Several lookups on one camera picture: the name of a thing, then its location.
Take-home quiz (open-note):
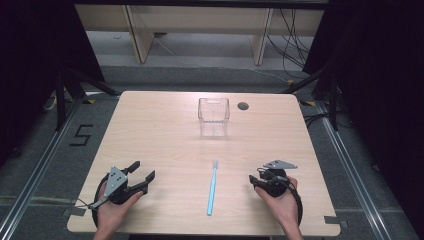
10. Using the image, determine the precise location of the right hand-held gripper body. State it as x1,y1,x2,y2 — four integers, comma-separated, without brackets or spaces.
253,159,299,198

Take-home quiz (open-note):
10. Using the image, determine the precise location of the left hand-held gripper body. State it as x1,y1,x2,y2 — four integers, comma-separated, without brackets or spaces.
89,165,150,210

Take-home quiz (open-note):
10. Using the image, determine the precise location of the light blue toothbrush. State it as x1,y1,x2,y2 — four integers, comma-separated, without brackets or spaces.
206,159,220,217

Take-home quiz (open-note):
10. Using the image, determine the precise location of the clear plastic container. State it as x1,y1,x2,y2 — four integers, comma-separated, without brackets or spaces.
197,96,231,138

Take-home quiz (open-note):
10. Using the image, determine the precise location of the person's right hand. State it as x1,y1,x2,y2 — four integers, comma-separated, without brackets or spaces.
254,175,302,232

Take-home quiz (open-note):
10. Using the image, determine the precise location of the person's left hand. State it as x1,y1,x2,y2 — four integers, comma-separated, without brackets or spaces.
95,181,144,235

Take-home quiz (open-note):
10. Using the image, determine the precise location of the grey tape patch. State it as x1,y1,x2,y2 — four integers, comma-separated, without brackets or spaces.
323,215,350,230

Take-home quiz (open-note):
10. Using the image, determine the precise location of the black metal stand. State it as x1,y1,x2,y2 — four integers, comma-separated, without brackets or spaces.
54,67,122,132
282,65,340,132

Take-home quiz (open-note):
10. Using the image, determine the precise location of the black curtain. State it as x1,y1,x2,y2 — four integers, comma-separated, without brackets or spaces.
0,0,106,169
301,0,424,240

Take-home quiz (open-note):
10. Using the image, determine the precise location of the beige wooden shelf unit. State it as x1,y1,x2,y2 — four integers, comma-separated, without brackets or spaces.
74,3,326,67

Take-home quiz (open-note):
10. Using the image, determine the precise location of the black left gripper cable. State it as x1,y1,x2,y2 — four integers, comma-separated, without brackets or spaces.
90,173,112,229

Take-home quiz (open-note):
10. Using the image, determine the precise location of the grey metal floor rail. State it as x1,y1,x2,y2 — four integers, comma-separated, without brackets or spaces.
315,99,394,240
0,97,85,240

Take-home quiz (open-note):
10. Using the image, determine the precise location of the bundle of black cables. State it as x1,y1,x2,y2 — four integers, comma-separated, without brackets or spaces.
265,7,312,80

